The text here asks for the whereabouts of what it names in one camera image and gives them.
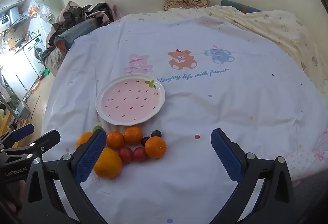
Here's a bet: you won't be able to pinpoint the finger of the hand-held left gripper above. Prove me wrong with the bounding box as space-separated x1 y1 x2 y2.
0 124 35 149
15 130 61 159

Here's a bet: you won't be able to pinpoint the teal and orange cushion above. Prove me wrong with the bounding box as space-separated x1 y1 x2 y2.
54 19 103 53

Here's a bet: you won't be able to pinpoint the grey folding step stool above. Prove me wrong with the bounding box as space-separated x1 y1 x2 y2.
15 100 31 119

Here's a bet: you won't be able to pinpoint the red cherry tomato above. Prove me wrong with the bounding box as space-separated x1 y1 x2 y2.
132 147 147 163
118 146 133 164

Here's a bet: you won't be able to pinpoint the small mandarin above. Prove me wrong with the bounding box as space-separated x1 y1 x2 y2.
76 132 94 149
106 131 125 151
123 126 143 145
145 136 167 158

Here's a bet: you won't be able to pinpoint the large orange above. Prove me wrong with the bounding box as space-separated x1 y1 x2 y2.
93 148 123 180

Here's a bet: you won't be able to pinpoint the teal pillow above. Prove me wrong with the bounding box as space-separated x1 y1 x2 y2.
221 0 263 13

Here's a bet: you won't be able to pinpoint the white printed bed sheet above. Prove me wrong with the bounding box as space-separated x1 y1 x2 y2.
41 15 328 224

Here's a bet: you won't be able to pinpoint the pink floral cloth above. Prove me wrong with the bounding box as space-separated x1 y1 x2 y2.
266 128 328 181

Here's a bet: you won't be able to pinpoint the hanging plastic bags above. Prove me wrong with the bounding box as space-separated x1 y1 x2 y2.
28 0 55 22

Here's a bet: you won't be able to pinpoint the metal drying rack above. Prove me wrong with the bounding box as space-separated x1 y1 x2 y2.
0 81 18 135

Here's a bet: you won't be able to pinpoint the pile of clothes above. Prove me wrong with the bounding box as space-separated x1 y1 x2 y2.
41 0 120 76

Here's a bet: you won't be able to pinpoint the pink strawberry plate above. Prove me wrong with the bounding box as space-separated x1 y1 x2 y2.
95 73 166 126

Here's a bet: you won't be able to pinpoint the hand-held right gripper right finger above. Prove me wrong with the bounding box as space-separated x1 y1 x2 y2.
211 128 295 224

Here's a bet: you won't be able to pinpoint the white washing machine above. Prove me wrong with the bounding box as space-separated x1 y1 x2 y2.
24 36 48 76

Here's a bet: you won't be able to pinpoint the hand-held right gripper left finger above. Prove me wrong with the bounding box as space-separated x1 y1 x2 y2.
23 129 108 224

